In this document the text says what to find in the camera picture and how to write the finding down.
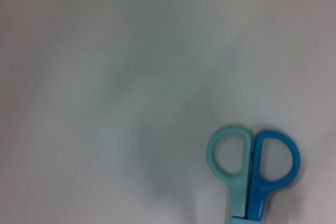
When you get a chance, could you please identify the blue scissors with cap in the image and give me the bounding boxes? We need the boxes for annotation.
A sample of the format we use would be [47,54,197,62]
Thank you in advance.
[206,124,302,224]

